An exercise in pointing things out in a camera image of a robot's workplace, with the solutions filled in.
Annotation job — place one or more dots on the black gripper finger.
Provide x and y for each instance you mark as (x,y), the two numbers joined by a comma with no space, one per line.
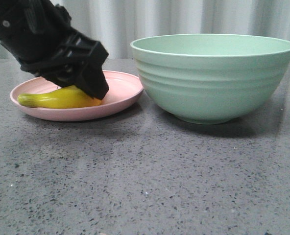
(91,71)

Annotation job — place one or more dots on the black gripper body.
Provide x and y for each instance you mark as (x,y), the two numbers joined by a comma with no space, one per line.
(39,34)

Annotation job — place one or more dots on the yellow toy banana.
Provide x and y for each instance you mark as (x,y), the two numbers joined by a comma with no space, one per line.
(63,98)

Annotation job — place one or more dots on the pink plastic plate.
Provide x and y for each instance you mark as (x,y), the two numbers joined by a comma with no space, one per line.
(124,90)

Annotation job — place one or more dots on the green plastic bowl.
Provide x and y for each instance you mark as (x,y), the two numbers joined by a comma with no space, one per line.
(210,78)

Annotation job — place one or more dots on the white curtain backdrop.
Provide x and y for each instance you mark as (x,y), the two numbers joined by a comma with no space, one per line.
(116,23)

